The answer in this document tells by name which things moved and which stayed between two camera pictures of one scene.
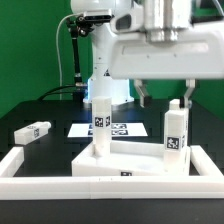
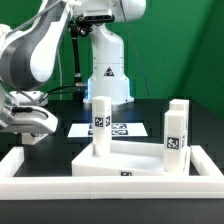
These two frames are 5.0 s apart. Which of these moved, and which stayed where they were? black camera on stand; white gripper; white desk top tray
Moved: white gripper
Stayed: white desk top tray; black camera on stand
